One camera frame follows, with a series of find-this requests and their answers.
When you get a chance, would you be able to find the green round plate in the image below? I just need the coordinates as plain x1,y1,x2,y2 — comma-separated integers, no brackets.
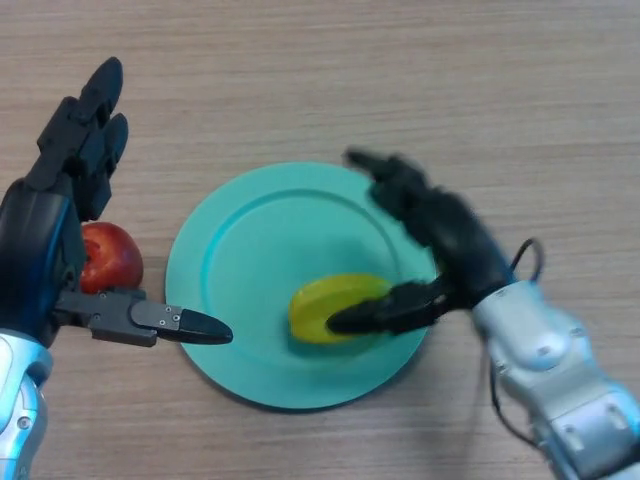
164,161,441,412

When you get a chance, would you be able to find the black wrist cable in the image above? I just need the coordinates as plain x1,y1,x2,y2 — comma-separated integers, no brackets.
479,238,546,446

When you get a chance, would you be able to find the red apple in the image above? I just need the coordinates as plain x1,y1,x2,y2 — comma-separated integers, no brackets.
78,222,145,295

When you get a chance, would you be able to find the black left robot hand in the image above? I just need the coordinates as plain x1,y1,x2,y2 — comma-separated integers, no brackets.
0,56,235,349

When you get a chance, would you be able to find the yellow starfruit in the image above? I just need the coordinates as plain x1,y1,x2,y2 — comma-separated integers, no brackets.
287,272,394,346

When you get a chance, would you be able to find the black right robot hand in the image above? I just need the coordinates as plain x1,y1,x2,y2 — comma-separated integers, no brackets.
327,147,516,337

